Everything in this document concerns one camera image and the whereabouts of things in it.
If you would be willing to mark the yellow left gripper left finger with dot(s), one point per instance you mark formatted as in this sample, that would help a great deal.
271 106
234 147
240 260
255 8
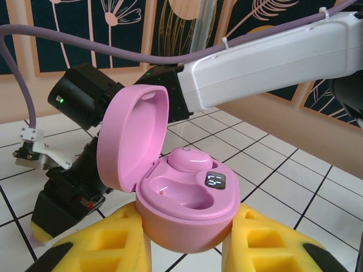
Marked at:
96 246

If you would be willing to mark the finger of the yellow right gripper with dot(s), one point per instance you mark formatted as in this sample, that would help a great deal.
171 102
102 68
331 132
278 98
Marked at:
42 233

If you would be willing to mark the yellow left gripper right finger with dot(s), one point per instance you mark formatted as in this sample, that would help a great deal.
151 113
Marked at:
269 246

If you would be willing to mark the pink earbud charging case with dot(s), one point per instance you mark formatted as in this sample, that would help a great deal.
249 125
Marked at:
127 136

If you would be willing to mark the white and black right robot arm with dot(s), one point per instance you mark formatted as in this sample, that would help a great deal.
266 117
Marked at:
255 65

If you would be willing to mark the aluminium corner post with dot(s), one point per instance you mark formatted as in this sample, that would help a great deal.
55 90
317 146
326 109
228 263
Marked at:
204 25

